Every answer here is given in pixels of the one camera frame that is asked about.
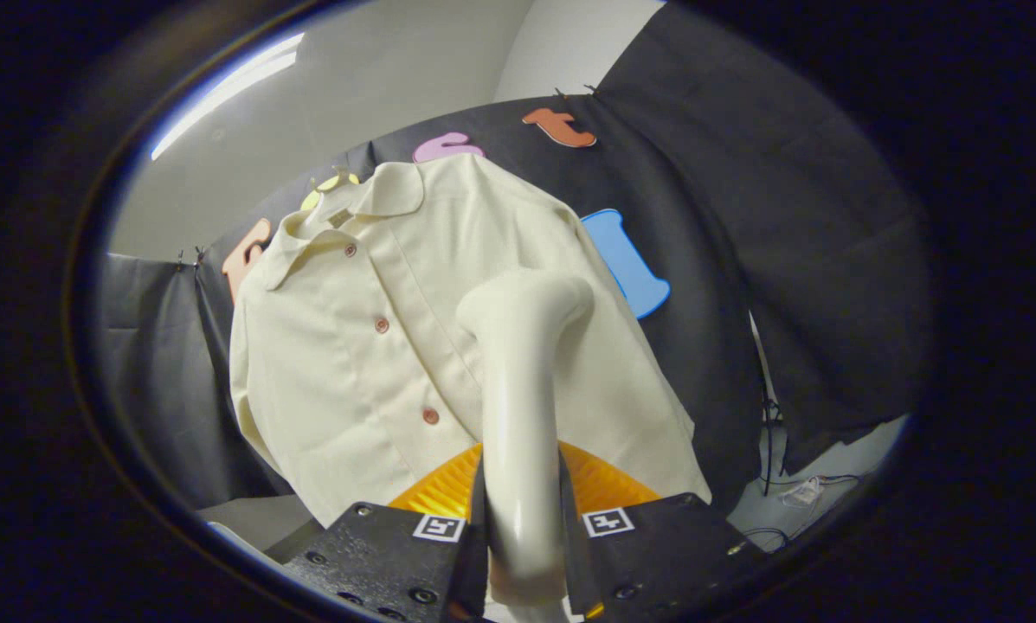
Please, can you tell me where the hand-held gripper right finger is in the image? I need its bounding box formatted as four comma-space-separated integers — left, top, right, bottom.
557, 440, 769, 623

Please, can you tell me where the ceiling light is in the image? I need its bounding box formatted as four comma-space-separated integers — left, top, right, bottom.
150, 33, 306, 161

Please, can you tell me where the clear plastic bag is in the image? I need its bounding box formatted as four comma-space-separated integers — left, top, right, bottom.
780, 476, 827, 509

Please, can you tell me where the grey cabinet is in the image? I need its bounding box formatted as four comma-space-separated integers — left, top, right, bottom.
197, 495, 326, 565

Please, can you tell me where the black cable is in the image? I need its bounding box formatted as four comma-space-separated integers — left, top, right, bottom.
738, 381, 865, 555

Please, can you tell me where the cream button-up shirt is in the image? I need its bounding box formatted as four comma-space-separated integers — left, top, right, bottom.
228, 154, 713, 527

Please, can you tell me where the cream garment steamer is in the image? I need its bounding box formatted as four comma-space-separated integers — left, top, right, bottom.
457, 270, 595, 623

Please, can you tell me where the cream plastic hanger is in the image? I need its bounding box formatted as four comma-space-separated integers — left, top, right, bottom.
306, 169, 364, 231

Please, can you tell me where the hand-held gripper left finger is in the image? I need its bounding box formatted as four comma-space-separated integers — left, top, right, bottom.
280, 443, 490, 623

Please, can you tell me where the black backdrop cloth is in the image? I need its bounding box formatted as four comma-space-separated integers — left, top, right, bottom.
93, 4, 934, 520

